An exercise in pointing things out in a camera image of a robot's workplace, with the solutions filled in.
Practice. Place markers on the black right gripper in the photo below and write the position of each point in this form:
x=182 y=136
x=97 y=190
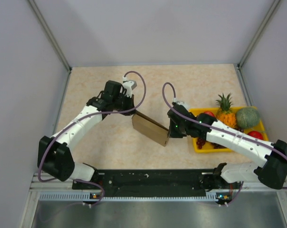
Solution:
x=173 y=134

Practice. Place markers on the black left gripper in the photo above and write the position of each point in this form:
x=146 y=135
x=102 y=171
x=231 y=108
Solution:
x=130 y=102

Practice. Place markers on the brown cardboard box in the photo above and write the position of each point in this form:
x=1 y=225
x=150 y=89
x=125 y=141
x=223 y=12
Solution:
x=150 y=128

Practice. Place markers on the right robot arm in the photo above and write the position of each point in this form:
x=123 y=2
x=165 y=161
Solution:
x=268 y=163

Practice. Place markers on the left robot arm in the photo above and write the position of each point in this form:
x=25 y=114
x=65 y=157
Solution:
x=55 y=152

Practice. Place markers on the purple grape bunch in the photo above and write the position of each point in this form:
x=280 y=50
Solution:
x=201 y=143

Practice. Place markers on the red apple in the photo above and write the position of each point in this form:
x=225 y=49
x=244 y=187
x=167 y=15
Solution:
x=209 y=113

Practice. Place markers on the orange pineapple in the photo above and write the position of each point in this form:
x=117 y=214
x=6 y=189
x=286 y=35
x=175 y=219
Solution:
x=225 y=113

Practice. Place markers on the green melon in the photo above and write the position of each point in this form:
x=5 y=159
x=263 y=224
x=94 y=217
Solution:
x=247 y=117

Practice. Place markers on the red tomato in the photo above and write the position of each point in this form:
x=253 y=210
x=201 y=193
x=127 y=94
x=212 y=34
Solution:
x=256 y=135

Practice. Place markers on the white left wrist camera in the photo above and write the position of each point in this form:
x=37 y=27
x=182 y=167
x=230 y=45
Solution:
x=129 y=86

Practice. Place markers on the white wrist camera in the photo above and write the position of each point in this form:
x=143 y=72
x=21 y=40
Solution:
x=129 y=86
x=182 y=103

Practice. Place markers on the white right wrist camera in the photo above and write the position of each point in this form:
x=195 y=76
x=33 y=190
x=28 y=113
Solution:
x=182 y=103

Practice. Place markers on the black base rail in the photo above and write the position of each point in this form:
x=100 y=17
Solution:
x=160 y=183

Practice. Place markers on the left aluminium frame post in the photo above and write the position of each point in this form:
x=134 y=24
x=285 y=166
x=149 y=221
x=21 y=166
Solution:
x=49 y=34

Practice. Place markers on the aluminium frame post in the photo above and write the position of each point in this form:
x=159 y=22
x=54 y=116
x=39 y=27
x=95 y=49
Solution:
x=49 y=34
x=259 y=33

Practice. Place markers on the right aluminium frame post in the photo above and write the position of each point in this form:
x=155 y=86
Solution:
x=259 y=33

